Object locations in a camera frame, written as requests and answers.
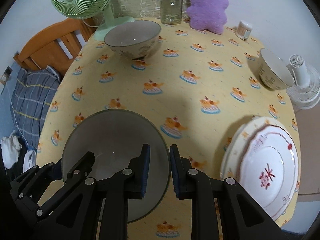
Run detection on grey bowl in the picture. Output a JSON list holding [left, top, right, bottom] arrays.
[[104, 20, 162, 59], [62, 109, 170, 222]]

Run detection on white red-rimmed plate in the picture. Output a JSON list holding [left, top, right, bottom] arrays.
[[238, 125, 299, 220]]

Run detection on white floral small bowl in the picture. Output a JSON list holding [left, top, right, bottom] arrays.
[[258, 48, 295, 90]]

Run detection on cream patterned plate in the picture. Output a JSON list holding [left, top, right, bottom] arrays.
[[220, 116, 292, 180]]

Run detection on white crumpled cloth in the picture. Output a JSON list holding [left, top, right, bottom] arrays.
[[1, 130, 36, 172]]

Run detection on blue plaid pillow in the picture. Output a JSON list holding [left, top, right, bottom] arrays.
[[10, 66, 62, 149]]

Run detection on yellow patterned tablecloth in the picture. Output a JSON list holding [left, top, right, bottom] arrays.
[[36, 17, 301, 240]]

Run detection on beige door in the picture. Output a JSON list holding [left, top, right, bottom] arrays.
[[296, 105, 319, 202]]

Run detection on orange wooden bed headboard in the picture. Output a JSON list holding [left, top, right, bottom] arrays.
[[13, 18, 95, 75]]

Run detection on white standing fan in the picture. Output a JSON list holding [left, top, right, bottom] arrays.
[[286, 54, 319, 110]]

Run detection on green desk fan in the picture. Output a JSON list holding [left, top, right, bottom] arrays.
[[51, 0, 135, 41]]

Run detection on cotton swab container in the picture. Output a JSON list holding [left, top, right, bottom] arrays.
[[235, 20, 253, 40]]

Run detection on glass jar red lid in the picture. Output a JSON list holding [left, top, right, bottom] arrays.
[[160, 0, 183, 25]]

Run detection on purple plush toy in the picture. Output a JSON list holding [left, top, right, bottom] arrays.
[[187, 0, 229, 35]]

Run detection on wall power socket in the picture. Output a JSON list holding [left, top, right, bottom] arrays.
[[1, 67, 12, 85]]

